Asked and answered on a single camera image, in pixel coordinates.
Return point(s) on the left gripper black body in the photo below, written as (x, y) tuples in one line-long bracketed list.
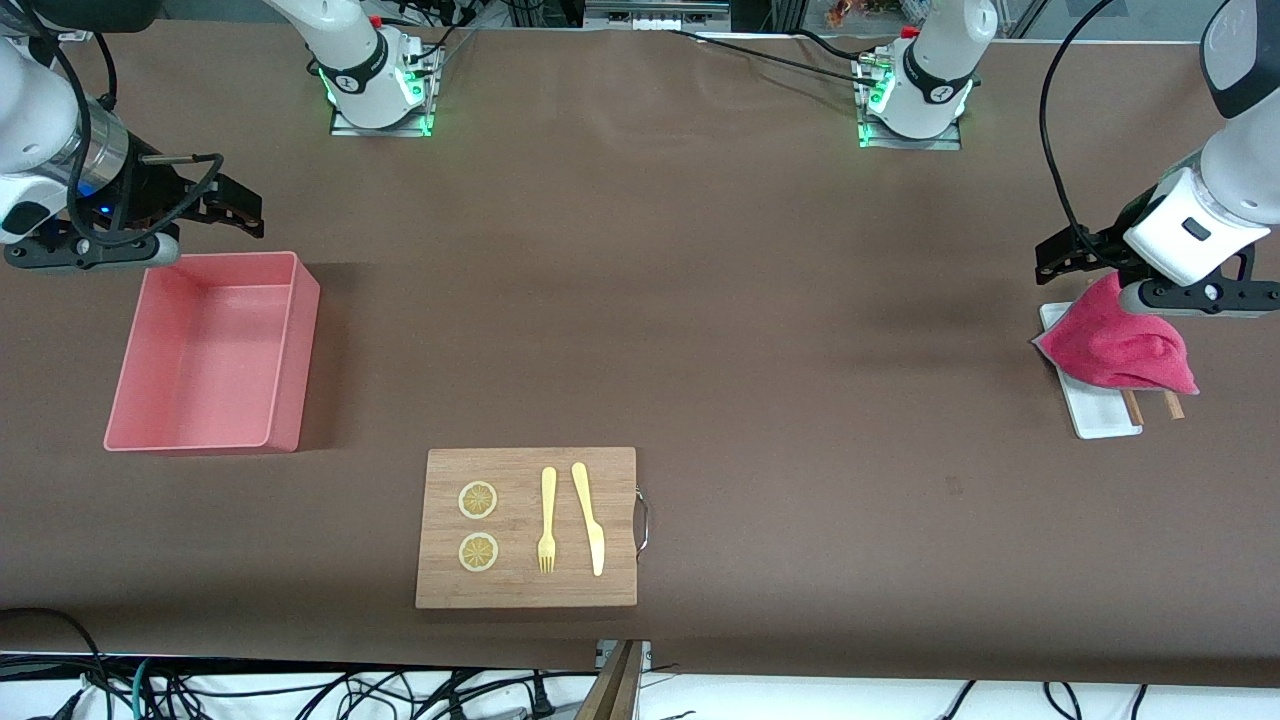
[(1103, 244)]

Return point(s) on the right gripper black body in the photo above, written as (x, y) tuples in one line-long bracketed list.
[(160, 193)]

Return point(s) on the pink red cloth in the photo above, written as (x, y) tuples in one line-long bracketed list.
[(1110, 345)]

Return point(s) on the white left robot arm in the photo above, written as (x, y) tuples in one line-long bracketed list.
[(1240, 170)]

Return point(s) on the pink plastic bin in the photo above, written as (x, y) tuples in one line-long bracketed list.
[(200, 360)]

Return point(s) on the white rectangular tray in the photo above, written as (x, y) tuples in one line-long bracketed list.
[(1100, 412)]

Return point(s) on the brown table cover sheet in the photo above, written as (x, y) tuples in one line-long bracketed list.
[(800, 380)]

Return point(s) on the orange toy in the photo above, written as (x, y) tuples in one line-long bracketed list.
[(842, 12)]

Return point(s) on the lemon slice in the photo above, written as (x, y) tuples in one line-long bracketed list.
[(478, 500), (478, 552)]

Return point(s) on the yellow plastic fork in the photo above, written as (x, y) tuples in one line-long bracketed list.
[(548, 500)]

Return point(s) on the yellow plastic knife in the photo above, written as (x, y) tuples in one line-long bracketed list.
[(590, 520)]

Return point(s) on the wooden cutting board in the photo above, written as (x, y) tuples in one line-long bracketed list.
[(520, 590)]

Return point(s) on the black power plug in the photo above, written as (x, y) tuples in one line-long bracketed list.
[(542, 700)]

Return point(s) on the wooden tripod leg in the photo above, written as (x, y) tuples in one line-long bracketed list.
[(612, 690)]

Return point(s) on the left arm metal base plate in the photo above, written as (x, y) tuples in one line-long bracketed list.
[(915, 143)]

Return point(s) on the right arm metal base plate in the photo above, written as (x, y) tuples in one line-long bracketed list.
[(428, 90)]

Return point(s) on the silver aluminium rail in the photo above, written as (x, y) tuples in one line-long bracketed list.
[(650, 12)]

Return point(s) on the small metal bracket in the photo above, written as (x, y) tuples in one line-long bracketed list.
[(646, 655)]

